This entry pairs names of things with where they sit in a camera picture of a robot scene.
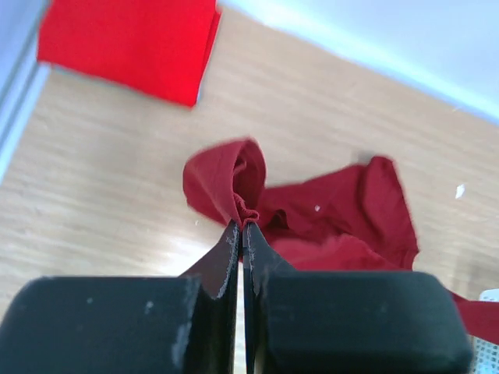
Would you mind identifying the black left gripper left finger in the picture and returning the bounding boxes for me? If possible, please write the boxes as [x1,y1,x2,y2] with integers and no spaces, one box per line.
[1,223,240,373]

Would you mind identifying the dark red t shirt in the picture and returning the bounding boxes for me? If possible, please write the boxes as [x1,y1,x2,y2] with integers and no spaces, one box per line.
[182,136,499,348]

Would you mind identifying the white plastic basket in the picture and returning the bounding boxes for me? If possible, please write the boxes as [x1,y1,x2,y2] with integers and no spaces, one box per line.
[471,288,499,374]

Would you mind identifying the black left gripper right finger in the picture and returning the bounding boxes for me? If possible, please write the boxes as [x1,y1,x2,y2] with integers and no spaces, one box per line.
[241,223,472,373]

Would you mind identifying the folded bright red t shirt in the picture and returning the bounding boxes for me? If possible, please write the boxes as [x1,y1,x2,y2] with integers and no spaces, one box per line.
[37,0,221,107]

